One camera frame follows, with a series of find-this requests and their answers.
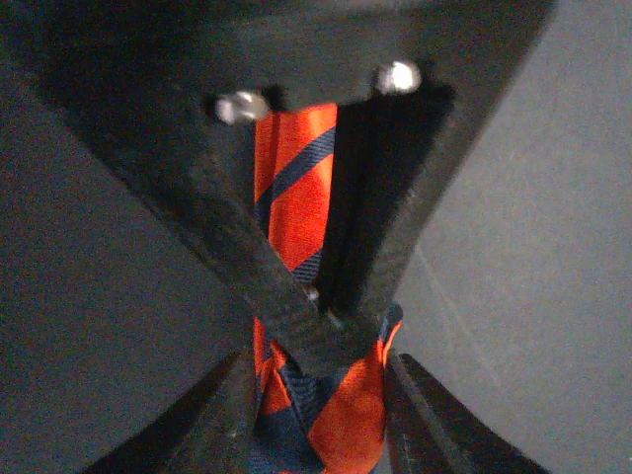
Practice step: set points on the orange navy striped tie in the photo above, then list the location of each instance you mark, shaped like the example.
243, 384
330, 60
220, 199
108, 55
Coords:
307, 424

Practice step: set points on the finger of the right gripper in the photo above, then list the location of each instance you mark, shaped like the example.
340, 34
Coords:
135, 80
396, 154

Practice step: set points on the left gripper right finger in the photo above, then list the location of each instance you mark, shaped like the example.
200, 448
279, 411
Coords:
430, 431

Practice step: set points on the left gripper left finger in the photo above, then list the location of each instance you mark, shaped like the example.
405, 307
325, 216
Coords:
208, 430

